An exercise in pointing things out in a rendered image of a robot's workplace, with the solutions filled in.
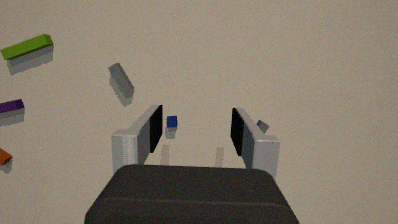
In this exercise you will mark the lime green rod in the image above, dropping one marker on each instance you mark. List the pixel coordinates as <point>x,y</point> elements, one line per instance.
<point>26,47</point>

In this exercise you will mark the purple rod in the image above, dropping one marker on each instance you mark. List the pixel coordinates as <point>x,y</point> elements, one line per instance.
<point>11,106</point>

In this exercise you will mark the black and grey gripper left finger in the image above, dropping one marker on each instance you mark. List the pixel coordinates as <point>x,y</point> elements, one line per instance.
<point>132,146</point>

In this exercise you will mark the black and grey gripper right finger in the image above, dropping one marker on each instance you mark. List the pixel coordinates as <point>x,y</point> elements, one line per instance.
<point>258,151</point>

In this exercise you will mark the orange rod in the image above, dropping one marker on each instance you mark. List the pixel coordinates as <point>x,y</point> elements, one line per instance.
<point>4,157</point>

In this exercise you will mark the small blue block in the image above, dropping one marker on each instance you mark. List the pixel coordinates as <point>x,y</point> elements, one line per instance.
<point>171,121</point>

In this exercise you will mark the grey rectangular block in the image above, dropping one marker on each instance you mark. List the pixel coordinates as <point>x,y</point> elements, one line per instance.
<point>263,126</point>
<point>120,77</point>

